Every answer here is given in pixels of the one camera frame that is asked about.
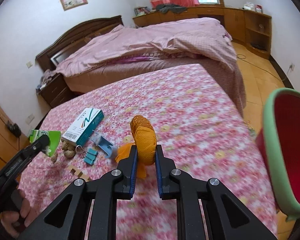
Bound wooden blocks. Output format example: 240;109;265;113
65;165;92;185

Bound person's left hand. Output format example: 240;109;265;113
1;195;37;238

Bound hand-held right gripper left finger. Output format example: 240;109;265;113
18;144;138;240

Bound pink floral table cover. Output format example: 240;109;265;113
17;64;284;240

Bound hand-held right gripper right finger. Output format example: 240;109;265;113
155;144;278;240

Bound green and white packet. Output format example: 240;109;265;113
29;129;62;157

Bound pink checked duvet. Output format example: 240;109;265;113
55;17;238;80

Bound orange foam net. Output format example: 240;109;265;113
115;115;157;179

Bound dark wooden nightstand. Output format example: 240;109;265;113
39;74;74;108

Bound black hanging charger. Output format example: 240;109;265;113
6;120;22;137

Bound dark wooden bed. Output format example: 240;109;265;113
35;15;247;118

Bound light blue plastic piece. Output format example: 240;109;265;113
91;130;115;158

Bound white and teal carton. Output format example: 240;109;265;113
64;107;105;146

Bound floor cable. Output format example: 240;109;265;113
236;54;289;80

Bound long wooden cabinet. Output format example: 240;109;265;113
132;5;272;60

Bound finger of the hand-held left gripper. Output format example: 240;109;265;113
27;134;50;155

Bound red bin with green rim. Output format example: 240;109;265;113
255;88;300;222

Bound dark grey clothes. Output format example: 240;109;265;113
155;4;187;14

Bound wooden wardrobe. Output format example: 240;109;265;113
0;90;30;170

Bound pinkish clothes heap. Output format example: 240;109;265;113
36;69;57;90

